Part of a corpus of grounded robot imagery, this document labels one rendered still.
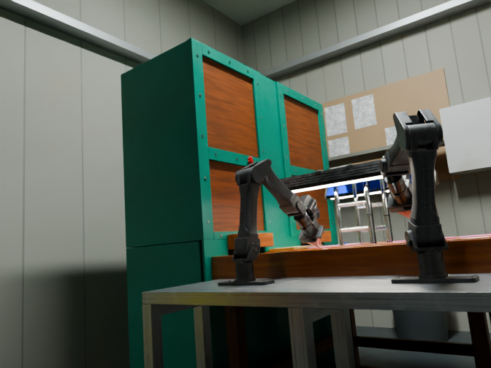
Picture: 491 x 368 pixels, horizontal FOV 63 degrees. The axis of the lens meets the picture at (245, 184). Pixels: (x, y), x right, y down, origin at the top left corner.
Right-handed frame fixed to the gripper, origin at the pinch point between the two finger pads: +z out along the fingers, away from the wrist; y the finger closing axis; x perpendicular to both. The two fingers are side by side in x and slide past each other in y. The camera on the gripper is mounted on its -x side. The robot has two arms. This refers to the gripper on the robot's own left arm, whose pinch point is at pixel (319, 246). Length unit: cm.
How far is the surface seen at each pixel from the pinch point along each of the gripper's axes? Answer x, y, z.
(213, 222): 3.2, 41.7, -24.6
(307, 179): -26.0, 5.7, -16.4
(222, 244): 8.4, 40.4, -15.2
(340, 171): -27.6, -10.7, -16.6
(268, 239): -11.5, 34.5, 5.8
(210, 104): -41, 42, -61
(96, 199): -36, 175, -25
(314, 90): -257, 96, 50
